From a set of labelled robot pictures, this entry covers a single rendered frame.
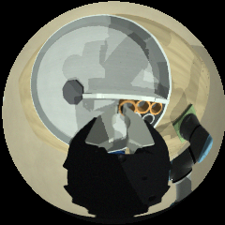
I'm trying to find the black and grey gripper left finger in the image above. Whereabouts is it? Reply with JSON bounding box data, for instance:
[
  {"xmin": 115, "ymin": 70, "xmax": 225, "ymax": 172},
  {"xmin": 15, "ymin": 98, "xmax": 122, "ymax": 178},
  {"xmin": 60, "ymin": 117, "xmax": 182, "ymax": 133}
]
[{"xmin": 63, "ymin": 104, "xmax": 119, "ymax": 170}]

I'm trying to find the grey round turntable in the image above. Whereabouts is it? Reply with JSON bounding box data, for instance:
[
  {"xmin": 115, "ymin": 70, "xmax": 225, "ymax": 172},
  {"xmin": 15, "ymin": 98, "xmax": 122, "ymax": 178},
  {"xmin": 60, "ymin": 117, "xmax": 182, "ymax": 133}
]
[{"xmin": 30, "ymin": 14, "xmax": 172, "ymax": 145}]

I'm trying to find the bronze bushing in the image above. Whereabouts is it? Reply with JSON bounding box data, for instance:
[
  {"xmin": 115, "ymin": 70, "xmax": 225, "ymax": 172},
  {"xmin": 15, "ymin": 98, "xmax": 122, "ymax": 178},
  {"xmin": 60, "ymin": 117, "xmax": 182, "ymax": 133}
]
[
  {"xmin": 119, "ymin": 99, "xmax": 137, "ymax": 116},
  {"xmin": 134, "ymin": 99, "xmax": 150, "ymax": 113},
  {"xmin": 149, "ymin": 101, "xmax": 162, "ymax": 114}
]

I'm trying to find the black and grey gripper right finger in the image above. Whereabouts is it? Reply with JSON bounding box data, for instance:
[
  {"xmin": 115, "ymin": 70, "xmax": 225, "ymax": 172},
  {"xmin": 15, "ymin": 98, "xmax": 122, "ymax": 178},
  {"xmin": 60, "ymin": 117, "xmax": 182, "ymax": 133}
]
[{"xmin": 121, "ymin": 105, "xmax": 173, "ymax": 170}]

